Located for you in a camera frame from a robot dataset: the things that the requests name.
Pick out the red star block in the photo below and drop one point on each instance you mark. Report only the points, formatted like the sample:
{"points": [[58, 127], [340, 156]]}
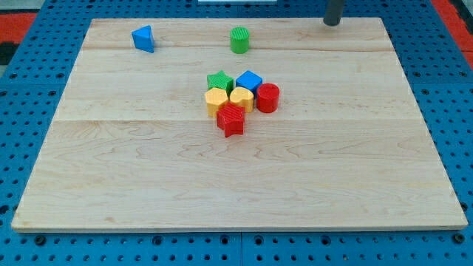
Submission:
{"points": [[231, 119]]}

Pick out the yellow heart block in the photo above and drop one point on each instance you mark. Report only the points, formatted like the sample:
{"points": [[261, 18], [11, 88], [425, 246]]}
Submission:
{"points": [[240, 96]]}

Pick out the yellow pentagon block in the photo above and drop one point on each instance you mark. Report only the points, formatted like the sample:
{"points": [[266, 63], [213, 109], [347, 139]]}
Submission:
{"points": [[215, 99]]}

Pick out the red cylinder block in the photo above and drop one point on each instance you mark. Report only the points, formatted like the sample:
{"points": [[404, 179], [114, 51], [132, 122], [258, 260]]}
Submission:
{"points": [[267, 97]]}

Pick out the blue cube block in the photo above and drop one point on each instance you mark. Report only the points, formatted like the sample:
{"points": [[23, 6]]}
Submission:
{"points": [[249, 80]]}

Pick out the green star block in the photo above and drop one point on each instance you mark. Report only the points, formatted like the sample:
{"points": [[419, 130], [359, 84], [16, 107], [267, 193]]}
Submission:
{"points": [[221, 81]]}

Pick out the green cylinder block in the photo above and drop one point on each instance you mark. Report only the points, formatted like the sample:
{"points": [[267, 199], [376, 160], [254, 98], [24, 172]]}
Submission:
{"points": [[239, 40]]}

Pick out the light wooden board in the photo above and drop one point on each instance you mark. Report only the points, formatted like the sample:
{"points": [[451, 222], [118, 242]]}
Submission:
{"points": [[131, 147]]}

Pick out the blue triangle block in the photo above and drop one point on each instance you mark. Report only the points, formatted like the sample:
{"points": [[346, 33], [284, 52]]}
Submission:
{"points": [[143, 39]]}

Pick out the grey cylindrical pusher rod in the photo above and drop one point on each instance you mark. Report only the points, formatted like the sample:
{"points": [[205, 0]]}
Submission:
{"points": [[333, 12]]}

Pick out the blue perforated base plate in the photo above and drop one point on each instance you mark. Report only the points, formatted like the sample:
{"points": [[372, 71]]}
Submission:
{"points": [[31, 87]]}

